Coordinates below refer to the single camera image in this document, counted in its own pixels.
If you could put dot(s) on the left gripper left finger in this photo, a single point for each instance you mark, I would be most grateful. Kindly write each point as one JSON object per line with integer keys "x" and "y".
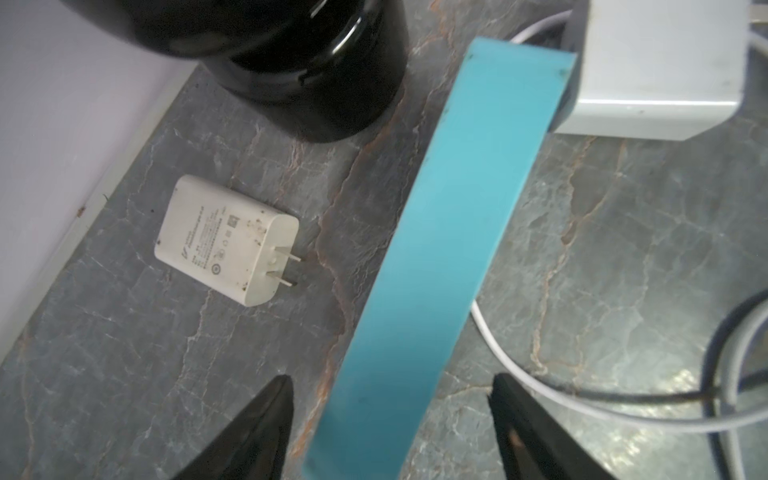
{"x": 254, "y": 444}

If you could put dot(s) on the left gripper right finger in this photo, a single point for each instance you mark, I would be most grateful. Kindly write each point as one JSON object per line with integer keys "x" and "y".
{"x": 520, "y": 422}

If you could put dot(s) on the small white phone charger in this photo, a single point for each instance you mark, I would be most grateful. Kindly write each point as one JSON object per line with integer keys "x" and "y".
{"x": 227, "y": 241}

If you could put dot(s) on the teal power strip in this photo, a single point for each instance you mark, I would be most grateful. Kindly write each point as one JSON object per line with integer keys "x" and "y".
{"x": 490, "y": 131}

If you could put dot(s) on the white square laptop charger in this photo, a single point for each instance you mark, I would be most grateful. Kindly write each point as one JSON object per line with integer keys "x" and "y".
{"x": 658, "y": 70}

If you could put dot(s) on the green plant black vase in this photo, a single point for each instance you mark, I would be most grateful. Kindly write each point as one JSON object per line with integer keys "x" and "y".
{"x": 321, "y": 71}

